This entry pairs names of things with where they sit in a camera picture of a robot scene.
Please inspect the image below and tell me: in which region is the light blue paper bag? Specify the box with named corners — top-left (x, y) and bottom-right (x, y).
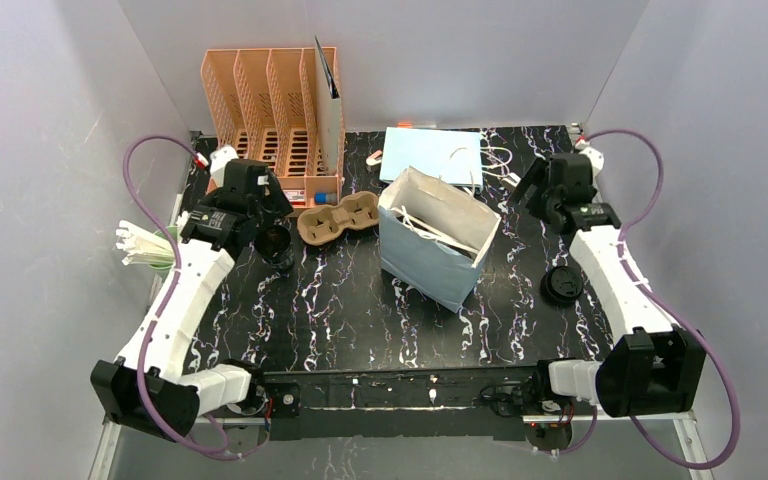
top-left (378, 166), bottom-right (501, 313)
top-left (379, 127), bottom-right (484, 192)

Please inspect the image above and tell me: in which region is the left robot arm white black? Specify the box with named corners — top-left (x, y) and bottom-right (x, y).
top-left (90, 159), bottom-right (293, 441)

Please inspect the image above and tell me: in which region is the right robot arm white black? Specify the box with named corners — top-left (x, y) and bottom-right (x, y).
top-left (510, 153), bottom-right (706, 417)

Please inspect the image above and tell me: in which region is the small red white box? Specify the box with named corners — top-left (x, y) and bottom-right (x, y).
top-left (284, 189), bottom-right (307, 206)

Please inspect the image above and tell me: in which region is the black cup upright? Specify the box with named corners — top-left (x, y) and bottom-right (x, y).
top-left (253, 225), bottom-right (294, 272)

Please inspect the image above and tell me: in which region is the flat light blue paper bag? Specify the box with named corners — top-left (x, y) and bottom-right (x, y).
top-left (379, 127), bottom-right (484, 192)

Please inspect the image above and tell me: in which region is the orange plastic file organizer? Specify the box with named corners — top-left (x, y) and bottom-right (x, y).
top-left (201, 46), bottom-right (345, 211)

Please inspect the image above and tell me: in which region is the grey folder in organizer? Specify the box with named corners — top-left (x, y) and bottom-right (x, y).
top-left (314, 36), bottom-right (342, 175)

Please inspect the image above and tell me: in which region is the green straw holder cup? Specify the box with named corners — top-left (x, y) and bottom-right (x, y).
top-left (148, 230), bottom-right (174, 271)

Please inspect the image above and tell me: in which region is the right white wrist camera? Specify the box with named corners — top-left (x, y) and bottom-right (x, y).
top-left (574, 136), bottom-right (605, 178)

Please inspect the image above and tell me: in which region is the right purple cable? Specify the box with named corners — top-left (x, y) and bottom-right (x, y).
top-left (574, 129), bottom-right (742, 472)

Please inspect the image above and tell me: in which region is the purple cable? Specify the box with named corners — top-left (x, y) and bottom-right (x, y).
top-left (122, 135), bottom-right (253, 463)
top-left (574, 129), bottom-right (742, 472)

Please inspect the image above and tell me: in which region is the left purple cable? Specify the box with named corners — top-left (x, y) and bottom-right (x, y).
top-left (122, 135), bottom-right (253, 463)

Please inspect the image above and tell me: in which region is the black base rail bar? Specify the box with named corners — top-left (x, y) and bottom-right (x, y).
top-left (201, 360), bottom-right (627, 442)

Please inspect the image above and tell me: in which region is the aluminium frame rail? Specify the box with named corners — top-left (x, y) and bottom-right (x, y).
top-left (90, 408), bottom-right (705, 479)

